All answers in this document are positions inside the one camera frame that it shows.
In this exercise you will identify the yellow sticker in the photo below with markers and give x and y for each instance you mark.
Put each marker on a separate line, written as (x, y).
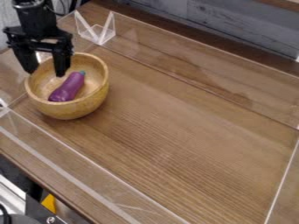
(48, 203)

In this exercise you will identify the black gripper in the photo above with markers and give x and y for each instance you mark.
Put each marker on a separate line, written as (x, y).
(39, 35)

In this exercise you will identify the brown wooden bowl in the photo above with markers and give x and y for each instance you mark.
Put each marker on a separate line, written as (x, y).
(76, 94)

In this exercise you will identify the purple toy eggplant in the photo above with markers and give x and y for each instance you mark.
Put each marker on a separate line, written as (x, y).
(66, 92)

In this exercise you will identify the black metal equipment base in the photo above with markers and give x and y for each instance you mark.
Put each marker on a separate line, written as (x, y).
(39, 213)

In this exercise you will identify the clear acrylic corner bracket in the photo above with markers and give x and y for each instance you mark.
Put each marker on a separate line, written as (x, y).
(99, 34)

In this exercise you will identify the clear acrylic table barrier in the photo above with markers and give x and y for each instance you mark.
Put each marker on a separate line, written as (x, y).
(191, 145)

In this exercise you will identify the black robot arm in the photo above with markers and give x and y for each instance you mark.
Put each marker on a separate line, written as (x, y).
(32, 2)

